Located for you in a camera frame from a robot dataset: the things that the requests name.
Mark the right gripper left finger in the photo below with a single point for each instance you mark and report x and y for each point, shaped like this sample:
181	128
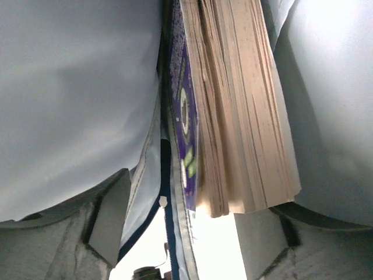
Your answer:
76	239

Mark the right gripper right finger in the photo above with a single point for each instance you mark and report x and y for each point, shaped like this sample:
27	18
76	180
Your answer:
291	242

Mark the navy blue student backpack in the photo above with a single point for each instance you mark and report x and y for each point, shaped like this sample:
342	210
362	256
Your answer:
85	93

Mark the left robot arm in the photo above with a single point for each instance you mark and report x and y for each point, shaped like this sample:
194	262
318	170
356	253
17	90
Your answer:
153	273

